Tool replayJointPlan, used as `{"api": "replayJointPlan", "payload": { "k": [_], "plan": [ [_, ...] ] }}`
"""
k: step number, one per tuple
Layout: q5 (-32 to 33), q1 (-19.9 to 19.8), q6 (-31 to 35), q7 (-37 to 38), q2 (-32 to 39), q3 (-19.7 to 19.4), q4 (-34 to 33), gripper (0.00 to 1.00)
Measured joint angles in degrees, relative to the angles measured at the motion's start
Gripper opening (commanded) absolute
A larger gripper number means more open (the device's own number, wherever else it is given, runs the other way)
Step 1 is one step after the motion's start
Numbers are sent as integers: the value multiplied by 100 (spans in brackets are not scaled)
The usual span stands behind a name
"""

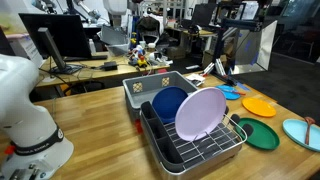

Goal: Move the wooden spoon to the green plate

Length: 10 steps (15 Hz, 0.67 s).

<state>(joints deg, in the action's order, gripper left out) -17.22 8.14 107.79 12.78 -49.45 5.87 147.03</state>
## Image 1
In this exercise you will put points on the wooden spoon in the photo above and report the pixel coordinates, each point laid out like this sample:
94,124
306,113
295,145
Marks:
310,121

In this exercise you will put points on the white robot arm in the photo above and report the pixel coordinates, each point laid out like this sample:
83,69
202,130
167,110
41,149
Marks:
40,147

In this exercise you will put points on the dark blue plate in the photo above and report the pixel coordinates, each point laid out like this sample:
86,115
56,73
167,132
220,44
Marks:
167,102

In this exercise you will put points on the pink plate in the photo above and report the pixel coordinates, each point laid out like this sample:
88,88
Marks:
200,113

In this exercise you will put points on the small blue plate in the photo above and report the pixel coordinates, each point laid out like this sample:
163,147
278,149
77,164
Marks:
229,92

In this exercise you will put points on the orange plate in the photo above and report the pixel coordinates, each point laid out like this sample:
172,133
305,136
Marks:
258,107

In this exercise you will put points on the green plate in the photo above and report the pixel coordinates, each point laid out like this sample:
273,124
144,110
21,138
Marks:
262,137

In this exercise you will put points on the light blue plate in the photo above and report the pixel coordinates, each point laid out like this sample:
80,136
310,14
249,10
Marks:
296,131

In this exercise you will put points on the grey plastic bin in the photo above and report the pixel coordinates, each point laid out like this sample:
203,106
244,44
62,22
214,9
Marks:
144,88

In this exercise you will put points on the colourful toy pile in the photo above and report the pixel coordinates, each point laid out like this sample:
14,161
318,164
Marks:
141,57

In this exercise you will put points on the wooden desk behind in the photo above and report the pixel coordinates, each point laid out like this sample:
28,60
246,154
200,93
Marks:
90,71

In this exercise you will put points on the black power adapter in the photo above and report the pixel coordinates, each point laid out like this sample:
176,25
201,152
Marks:
112,65

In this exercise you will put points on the metal dish rack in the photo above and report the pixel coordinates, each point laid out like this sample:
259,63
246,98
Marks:
178,159

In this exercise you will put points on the white panel board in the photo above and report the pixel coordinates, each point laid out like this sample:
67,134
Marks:
254,49

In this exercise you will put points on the black computer monitor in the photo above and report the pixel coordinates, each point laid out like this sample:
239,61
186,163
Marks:
61,37

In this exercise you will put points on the blue metal frame stand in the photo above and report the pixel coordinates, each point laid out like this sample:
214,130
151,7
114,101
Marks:
227,32

